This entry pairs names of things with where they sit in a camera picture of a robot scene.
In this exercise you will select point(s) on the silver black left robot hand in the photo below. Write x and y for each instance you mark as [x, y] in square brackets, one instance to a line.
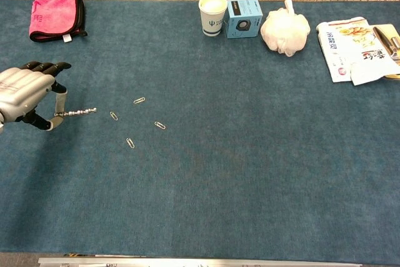
[22, 92]

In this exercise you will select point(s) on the silver magnetic bead rod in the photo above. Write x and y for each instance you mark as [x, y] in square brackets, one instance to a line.
[79, 112]

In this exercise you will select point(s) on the paperclip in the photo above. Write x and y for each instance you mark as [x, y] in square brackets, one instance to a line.
[139, 101]
[160, 125]
[130, 143]
[113, 116]

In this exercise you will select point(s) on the paperclip top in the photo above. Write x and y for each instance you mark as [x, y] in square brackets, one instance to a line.
[139, 101]

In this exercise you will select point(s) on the pink towel with black trim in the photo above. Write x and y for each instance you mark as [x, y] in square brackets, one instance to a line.
[53, 17]

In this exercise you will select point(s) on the paperclip bottom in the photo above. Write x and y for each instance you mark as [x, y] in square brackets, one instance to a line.
[130, 143]

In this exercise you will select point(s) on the white paper cup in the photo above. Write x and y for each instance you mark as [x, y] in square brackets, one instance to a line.
[212, 18]

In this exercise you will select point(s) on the teal felt table cover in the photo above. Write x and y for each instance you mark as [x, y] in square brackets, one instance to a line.
[218, 160]

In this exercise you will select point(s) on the light blue speaker box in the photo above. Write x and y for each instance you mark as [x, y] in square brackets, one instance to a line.
[247, 13]

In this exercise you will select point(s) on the white mesh bath pouf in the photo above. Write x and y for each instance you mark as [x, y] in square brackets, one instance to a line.
[284, 32]

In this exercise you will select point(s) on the white printed snack bag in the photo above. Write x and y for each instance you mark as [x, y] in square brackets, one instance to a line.
[337, 48]

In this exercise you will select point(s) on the white bag with red print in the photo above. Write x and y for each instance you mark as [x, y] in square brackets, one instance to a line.
[372, 67]

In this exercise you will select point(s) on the aluminium profile rail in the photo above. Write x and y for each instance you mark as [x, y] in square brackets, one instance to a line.
[187, 262]

